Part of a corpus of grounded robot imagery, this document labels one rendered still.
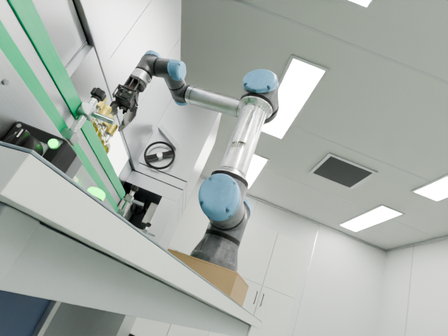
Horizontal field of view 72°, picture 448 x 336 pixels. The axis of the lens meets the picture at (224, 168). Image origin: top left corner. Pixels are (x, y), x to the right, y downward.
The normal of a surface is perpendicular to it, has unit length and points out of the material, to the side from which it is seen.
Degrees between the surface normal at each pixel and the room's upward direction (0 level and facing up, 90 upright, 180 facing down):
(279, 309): 90
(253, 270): 90
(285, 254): 90
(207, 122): 90
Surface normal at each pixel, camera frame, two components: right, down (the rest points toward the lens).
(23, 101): 0.93, 0.37
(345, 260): 0.14, -0.39
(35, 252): 0.92, 0.21
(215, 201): -0.22, -0.37
